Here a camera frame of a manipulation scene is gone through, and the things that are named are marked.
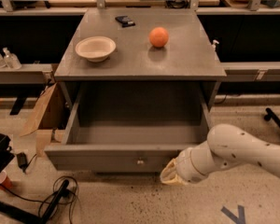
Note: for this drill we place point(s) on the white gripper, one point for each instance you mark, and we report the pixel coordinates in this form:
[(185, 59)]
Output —
[(184, 165)]

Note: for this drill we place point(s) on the grey top drawer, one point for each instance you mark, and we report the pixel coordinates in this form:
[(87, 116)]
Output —
[(105, 135)]

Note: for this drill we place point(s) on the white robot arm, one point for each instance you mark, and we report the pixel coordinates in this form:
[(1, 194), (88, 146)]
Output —
[(225, 147)]

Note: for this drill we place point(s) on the grey wooden drawer cabinet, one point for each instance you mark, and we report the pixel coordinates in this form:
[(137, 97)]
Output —
[(188, 54)]

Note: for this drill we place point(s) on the brown cardboard box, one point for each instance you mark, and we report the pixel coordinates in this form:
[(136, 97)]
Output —
[(46, 119)]

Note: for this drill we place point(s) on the white pump bottle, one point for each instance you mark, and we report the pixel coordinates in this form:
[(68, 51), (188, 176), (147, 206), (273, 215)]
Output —
[(215, 44)]

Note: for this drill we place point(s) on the orange ball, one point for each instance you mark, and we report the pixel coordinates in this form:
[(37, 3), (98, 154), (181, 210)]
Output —
[(158, 37)]

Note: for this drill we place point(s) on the white paper bowl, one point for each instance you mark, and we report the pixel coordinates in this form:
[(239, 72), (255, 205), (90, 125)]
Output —
[(95, 49)]

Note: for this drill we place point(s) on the black power adapter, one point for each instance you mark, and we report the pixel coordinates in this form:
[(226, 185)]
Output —
[(22, 160)]

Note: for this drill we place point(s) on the black small device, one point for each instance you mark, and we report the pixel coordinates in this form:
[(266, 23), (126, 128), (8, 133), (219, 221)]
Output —
[(125, 21)]

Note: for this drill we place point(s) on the red plastic cup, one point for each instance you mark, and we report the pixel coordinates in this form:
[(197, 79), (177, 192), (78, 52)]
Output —
[(5, 182)]

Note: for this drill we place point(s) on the black stand base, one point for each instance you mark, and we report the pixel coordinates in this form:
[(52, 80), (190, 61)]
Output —
[(37, 212)]

